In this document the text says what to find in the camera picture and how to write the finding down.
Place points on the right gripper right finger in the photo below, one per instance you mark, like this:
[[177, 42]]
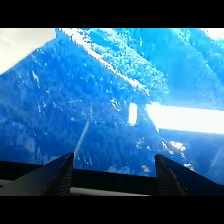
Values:
[[180, 181]]

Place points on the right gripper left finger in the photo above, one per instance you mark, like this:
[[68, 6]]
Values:
[[50, 176]]

